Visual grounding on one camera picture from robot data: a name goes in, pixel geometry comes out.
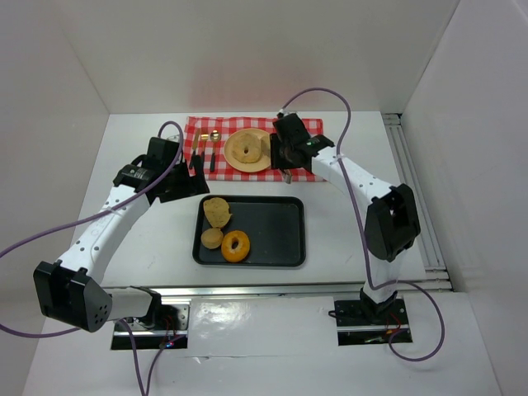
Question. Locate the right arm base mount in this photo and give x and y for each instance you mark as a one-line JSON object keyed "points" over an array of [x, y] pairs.
{"points": [[360, 323]]}

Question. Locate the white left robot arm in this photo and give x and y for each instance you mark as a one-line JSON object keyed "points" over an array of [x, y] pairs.
{"points": [[69, 289]]}

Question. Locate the yellow round plate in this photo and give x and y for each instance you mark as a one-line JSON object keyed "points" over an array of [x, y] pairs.
{"points": [[262, 164]]}

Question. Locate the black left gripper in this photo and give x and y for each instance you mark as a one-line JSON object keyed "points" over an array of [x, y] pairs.
{"points": [[181, 181]]}

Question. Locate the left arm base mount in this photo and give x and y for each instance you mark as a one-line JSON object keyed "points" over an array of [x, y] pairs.
{"points": [[165, 326]]}

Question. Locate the aluminium rail at front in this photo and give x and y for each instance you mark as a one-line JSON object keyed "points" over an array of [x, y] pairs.
{"points": [[257, 291]]}

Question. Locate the gold spoon black handle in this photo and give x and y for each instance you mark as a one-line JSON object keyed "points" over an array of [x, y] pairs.
{"points": [[215, 137]]}

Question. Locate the aluminium frame rail right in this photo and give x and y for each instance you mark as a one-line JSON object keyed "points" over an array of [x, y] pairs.
{"points": [[438, 278]]}

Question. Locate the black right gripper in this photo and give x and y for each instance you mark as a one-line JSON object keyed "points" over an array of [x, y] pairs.
{"points": [[279, 153]]}

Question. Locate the oval seeded bread slice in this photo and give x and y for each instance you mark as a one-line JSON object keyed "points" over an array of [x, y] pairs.
{"points": [[217, 212]]}

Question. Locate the small round bun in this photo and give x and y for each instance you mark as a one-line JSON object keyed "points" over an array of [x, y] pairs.
{"points": [[212, 238], [266, 146]]}

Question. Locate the red white checkered cloth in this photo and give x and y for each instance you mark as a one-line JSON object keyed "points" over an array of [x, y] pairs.
{"points": [[227, 126]]}

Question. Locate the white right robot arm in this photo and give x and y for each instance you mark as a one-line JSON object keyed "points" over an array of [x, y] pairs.
{"points": [[387, 214]]}

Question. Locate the black rectangular tray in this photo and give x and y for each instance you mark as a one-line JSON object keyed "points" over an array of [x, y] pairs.
{"points": [[274, 226]]}

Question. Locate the large pale bagel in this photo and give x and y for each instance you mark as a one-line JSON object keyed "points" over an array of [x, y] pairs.
{"points": [[245, 147]]}

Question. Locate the gold fork black handle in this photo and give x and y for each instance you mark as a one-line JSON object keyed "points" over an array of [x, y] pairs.
{"points": [[204, 137]]}

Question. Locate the orange glazed donut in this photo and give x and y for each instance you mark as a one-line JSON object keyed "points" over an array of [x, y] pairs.
{"points": [[235, 246]]}

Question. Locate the gold knife black handle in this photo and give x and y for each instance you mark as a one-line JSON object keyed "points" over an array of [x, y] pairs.
{"points": [[194, 146]]}

